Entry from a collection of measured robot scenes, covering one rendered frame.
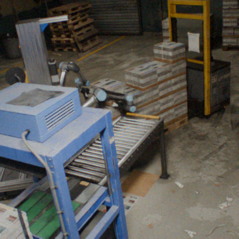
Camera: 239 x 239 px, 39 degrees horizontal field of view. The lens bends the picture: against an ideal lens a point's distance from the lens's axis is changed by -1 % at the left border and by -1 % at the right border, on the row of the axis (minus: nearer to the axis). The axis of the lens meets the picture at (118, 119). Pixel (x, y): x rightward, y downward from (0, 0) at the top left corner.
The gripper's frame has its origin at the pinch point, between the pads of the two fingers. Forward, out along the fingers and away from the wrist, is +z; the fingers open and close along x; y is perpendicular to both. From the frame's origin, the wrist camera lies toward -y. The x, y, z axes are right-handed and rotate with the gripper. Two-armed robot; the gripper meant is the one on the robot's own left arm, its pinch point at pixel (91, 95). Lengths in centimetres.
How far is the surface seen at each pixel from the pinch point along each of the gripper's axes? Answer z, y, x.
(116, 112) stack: 45.1, -15.7, 5.6
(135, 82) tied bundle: 31, 7, 55
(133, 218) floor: 149, -85, -69
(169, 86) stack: 49, -12, 106
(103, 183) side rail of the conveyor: 167, -5, -110
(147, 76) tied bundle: 47, 16, 64
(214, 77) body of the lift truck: 68, -20, 188
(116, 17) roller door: -567, -23, 521
